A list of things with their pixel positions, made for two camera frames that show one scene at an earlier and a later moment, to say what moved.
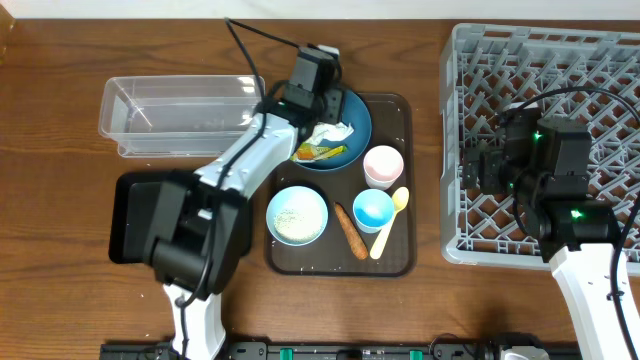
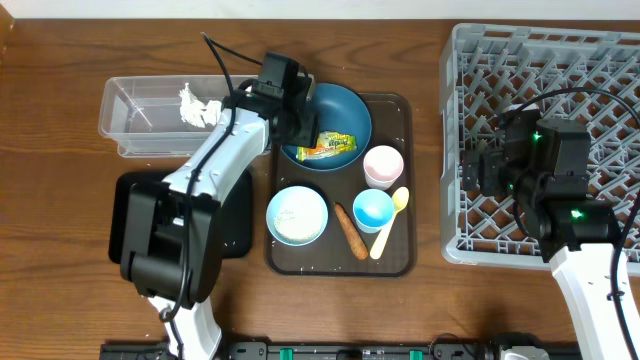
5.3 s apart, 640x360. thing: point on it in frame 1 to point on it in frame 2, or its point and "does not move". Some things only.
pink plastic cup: [382, 167] does not move
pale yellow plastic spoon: [399, 202] does not move
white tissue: [335, 131] to [197, 113]
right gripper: [492, 159] does not move
